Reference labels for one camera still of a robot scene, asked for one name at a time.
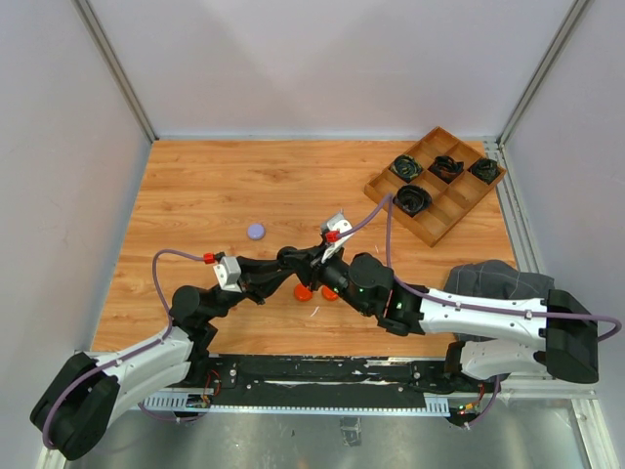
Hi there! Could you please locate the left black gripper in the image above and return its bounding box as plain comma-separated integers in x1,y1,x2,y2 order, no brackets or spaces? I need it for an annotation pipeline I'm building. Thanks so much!
203,255,293,321

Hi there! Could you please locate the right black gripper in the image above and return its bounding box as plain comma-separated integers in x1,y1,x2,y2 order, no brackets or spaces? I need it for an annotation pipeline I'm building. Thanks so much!
284,241,372,317

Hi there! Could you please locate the black earbud case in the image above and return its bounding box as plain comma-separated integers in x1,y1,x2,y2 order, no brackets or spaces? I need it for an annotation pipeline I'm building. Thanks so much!
276,246,299,266

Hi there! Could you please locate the orange earbud case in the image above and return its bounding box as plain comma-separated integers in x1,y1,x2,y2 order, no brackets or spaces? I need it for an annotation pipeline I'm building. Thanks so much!
293,284,313,302
321,287,339,301

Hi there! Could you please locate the purple earbud case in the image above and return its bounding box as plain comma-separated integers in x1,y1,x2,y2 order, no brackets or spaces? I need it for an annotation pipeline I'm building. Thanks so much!
246,223,266,240

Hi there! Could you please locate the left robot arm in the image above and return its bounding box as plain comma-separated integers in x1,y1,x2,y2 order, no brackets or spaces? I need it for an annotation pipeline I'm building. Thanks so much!
30,253,294,460

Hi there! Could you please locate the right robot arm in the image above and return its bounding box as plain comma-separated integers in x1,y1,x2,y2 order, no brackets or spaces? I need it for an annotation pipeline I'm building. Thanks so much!
278,246,599,391

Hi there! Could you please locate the rolled dark belt lower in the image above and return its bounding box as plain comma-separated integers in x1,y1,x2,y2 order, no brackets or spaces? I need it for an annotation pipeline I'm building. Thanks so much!
394,185,433,217

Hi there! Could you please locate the rolled dark belt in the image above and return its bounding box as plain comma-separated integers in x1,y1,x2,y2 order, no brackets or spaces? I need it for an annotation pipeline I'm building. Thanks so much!
429,155,464,184
394,185,433,217
470,158,500,184

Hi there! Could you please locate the rolled green patterned belt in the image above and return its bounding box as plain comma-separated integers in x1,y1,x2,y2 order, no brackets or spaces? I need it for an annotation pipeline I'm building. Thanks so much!
391,154,423,183

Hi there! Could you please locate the rolled dark belt top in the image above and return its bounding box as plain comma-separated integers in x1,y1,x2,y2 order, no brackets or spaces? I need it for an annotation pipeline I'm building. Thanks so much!
429,155,464,184

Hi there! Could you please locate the grey checked cloth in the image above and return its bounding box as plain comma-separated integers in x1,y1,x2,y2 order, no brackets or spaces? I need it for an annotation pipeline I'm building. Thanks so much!
444,259,558,343

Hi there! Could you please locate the rolled dark belt right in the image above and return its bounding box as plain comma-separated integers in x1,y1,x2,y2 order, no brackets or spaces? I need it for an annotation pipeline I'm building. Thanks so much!
470,158,500,184

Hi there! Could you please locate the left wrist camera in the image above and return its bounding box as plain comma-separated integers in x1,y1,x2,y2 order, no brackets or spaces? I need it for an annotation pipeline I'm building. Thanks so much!
213,256,242,293

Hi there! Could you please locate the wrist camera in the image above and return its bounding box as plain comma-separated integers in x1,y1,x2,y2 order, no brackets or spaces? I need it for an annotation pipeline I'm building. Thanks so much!
213,256,242,293
320,211,353,264

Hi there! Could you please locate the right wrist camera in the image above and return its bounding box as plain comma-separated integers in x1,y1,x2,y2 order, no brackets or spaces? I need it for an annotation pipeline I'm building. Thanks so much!
320,211,353,264

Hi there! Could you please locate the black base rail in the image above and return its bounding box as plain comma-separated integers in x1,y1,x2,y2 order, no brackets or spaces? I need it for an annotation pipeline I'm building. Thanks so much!
150,354,482,411

